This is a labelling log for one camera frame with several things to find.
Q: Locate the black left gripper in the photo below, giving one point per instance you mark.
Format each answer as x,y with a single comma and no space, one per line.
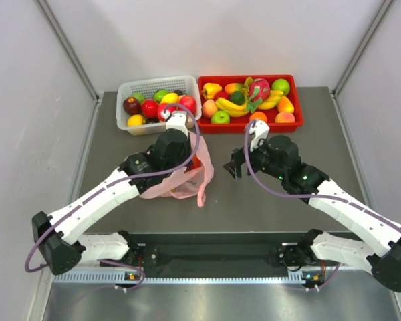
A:
188,151

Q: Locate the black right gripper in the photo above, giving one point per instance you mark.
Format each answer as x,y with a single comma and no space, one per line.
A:
233,166

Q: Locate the pink plastic bag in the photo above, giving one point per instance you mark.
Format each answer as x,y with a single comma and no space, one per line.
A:
188,181

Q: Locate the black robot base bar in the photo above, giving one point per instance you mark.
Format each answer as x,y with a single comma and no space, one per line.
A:
219,256

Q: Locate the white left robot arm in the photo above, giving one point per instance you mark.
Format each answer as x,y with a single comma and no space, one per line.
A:
60,236

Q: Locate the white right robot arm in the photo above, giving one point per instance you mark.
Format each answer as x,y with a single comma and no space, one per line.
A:
377,249

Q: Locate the orange fruit in tray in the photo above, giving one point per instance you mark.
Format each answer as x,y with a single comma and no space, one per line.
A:
258,116

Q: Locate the pink dragon fruit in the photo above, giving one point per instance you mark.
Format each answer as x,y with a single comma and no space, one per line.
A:
256,91

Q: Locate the red apple front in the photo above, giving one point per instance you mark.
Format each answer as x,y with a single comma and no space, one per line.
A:
164,111

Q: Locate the yellow lemon front left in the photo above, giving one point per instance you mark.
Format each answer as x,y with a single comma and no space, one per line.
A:
136,120

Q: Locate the red apple left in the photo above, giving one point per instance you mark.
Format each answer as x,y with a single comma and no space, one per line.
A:
149,108

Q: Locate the red apple right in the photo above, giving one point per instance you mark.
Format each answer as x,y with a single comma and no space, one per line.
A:
189,102

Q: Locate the yellow lemon in basket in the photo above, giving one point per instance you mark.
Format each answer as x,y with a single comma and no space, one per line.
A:
170,98

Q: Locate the green apple in tray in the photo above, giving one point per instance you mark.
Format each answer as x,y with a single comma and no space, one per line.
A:
220,117

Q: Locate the peach left in tray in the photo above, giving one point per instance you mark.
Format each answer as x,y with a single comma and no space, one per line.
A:
209,108

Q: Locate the peach in tray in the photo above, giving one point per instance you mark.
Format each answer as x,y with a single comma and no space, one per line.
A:
284,117
209,108

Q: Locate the green apple in basket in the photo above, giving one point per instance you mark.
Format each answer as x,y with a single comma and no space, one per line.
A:
159,94

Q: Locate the yellow banana bunch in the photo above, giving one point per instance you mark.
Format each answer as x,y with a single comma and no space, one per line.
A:
236,110

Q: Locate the dark red apple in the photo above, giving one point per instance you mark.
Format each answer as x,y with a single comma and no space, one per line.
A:
132,106

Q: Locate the white perforated plastic basket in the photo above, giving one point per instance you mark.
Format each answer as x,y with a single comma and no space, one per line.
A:
186,83

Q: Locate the peach right in tray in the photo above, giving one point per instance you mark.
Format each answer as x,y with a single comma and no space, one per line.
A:
284,117

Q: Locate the yellow bell pepper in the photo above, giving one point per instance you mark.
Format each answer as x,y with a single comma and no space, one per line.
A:
210,90

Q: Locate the dark green lime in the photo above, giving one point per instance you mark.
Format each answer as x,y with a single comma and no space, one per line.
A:
237,97

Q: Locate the red strawberry in tray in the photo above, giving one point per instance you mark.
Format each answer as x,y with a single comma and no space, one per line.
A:
221,94

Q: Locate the yellow orange mango back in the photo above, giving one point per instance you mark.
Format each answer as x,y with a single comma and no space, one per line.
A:
233,87

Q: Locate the orange yellow mango right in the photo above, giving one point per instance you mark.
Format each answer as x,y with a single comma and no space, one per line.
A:
285,105

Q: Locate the large green apple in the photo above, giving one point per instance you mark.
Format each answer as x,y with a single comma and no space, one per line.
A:
281,84

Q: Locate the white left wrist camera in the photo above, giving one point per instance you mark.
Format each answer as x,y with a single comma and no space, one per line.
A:
177,121

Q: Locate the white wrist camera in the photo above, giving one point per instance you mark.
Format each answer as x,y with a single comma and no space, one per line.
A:
177,121
259,131

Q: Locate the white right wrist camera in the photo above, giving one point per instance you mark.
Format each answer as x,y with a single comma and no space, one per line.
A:
259,131

